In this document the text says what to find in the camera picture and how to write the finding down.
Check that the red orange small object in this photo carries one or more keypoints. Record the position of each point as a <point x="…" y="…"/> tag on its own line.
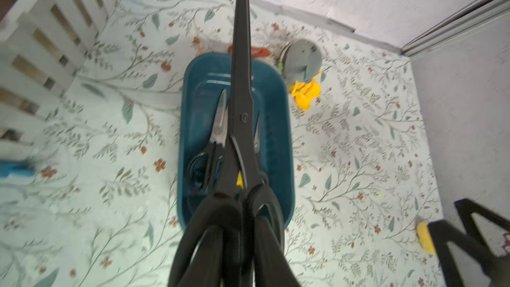
<point x="256" y="52"/>

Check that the blue white toy crib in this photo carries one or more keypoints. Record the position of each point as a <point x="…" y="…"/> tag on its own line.
<point x="43" y="44"/>

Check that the yellow toy piece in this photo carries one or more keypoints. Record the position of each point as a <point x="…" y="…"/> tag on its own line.
<point x="303" y="93"/>

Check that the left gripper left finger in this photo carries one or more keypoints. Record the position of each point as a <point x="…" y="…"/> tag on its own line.
<point x="198" y="260"/>

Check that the black handled steel scissors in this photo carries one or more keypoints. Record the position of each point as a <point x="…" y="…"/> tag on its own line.
<point x="203" y="168"/>

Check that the grey plush toy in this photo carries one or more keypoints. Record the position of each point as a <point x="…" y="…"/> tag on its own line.
<point x="300" y="61"/>

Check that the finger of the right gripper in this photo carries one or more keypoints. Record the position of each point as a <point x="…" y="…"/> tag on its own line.
<point x="458" y="252"/>
<point x="466" y="208"/>

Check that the yellow black scissors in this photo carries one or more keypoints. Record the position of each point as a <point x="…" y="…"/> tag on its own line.
<point x="239" y="181"/>

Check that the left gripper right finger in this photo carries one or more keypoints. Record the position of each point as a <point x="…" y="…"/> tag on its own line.
<point x="270" y="266"/>

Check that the all black scissors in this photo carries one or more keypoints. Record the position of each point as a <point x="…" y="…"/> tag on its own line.
<point x="234" y="209"/>

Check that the yellow sponge ball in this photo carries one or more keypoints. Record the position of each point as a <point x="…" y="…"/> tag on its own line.
<point x="424" y="238"/>

